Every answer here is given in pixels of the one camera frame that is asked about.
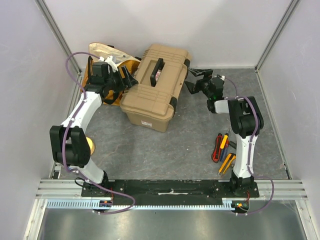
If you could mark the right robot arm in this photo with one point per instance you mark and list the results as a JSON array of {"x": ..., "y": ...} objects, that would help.
[{"x": 246, "y": 121}]

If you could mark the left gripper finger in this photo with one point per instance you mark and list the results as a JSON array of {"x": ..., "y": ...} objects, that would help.
[
  {"x": 129, "y": 81},
  {"x": 126, "y": 74}
]

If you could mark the yellow black utility knife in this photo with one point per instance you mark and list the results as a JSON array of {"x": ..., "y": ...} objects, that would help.
[{"x": 227, "y": 163}]

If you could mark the black rubber mallet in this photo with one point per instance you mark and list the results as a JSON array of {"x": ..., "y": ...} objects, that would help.
[{"x": 232, "y": 144}]

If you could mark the blue red screwdriver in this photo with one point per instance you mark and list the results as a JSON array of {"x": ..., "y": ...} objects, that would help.
[{"x": 224, "y": 152}]

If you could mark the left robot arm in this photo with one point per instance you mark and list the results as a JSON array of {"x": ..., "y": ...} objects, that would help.
[{"x": 69, "y": 143}]

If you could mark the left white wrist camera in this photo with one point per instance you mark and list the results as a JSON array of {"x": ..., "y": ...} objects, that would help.
[{"x": 109, "y": 60}]

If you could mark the aluminium frame rail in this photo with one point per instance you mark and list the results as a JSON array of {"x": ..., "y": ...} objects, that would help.
[{"x": 53, "y": 26}]

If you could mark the red black pliers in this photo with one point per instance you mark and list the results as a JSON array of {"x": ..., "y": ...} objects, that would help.
[{"x": 216, "y": 154}]

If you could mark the orange paper shopping bag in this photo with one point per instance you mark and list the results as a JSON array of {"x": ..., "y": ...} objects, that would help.
[{"x": 97, "y": 71}]

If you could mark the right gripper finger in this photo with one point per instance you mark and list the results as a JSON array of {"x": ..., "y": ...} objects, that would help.
[
  {"x": 193, "y": 88},
  {"x": 206, "y": 73}
]

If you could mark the tan plastic toolbox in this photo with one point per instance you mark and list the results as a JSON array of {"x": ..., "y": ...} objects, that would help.
[{"x": 160, "y": 75}]

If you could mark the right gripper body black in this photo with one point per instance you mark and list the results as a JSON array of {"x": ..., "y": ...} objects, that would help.
[{"x": 200, "y": 82}]

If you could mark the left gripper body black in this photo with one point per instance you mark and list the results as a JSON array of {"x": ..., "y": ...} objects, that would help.
[{"x": 115, "y": 82}]

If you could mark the yellow handled pliers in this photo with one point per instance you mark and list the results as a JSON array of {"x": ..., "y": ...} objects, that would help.
[{"x": 225, "y": 139}]

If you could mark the round wooden disc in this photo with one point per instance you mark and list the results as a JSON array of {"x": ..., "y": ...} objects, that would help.
[{"x": 91, "y": 145}]

